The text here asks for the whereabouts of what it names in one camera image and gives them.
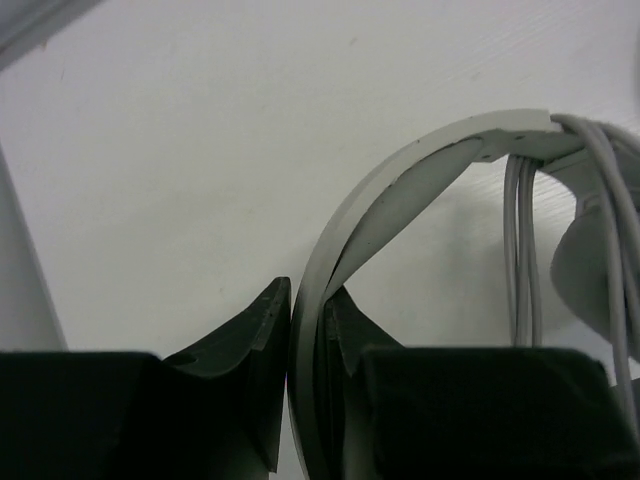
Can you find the grey white headphones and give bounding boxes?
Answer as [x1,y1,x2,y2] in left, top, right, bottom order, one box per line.
[288,109,639,479]

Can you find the grey headphone cable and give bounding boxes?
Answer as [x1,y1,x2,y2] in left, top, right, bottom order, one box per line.
[504,113,640,406]

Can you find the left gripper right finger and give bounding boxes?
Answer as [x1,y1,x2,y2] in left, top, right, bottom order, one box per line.
[319,287,401,479]

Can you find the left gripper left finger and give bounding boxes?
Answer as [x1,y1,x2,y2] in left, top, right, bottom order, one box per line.
[149,277,291,475]

